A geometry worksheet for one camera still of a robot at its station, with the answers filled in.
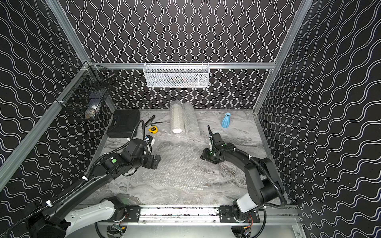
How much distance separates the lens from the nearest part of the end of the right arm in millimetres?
670

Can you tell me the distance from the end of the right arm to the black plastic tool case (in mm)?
545

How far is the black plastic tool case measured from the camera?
1026mm
